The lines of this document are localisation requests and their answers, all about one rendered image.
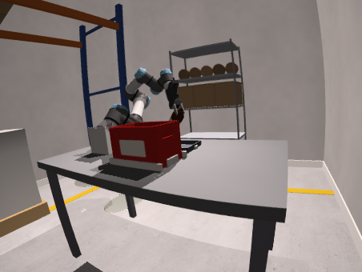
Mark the red plastic crate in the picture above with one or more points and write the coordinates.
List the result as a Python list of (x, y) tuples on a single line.
[(148, 142)]

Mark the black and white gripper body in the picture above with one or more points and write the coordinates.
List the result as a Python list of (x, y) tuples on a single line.
[(172, 93)]

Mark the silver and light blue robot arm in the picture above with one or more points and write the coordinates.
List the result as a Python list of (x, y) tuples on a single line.
[(118, 114)]

